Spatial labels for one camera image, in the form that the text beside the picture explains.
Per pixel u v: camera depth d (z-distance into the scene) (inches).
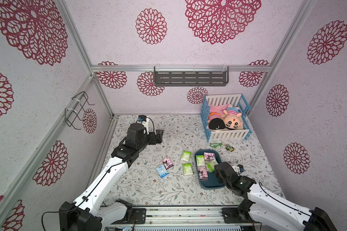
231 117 39.6
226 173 24.6
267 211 22.5
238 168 29.3
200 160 34.8
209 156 35.4
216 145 40.5
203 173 33.7
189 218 29.1
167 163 35.4
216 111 43.3
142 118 25.5
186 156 37.2
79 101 30.7
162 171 34.4
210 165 32.7
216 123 39.7
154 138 26.1
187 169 34.6
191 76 38.2
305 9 27.4
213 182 33.5
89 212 15.2
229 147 39.3
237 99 43.1
